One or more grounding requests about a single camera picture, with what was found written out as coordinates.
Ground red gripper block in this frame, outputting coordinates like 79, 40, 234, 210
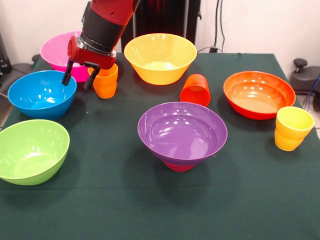
61, 35, 118, 91

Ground blue bowl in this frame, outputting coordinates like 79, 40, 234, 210
7, 70, 78, 120

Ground purple bowl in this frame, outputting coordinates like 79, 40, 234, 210
137, 101, 229, 166

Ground red-orange cup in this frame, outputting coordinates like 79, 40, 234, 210
179, 73, 212, 108

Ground small crimson bowl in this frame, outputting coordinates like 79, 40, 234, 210
162, 161, 197, 173

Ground orange cup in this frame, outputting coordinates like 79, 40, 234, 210
87, 63, 119, 99

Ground large pink bowl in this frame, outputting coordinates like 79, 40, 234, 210
39, 31, 90, 83

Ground black device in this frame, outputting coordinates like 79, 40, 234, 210
0, 32, 11, 75

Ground large yellow-orange bowl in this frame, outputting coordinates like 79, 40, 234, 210
123, 33, 198, 86

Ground green bowl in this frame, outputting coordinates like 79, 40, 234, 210
0, 119, 71, 187

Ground dark green tablecloth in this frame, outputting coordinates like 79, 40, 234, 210
0, 52, 320, 240

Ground shallow red-orange bowl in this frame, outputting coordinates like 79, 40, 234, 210
223, 70, 297, 121

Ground yellow cup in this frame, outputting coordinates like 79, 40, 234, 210
274, 106, 316, 152

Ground black hanging cables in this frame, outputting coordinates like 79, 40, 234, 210
211, 0, 227, 54

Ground blue cable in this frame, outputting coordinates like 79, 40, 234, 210
306, 74, 320, 111

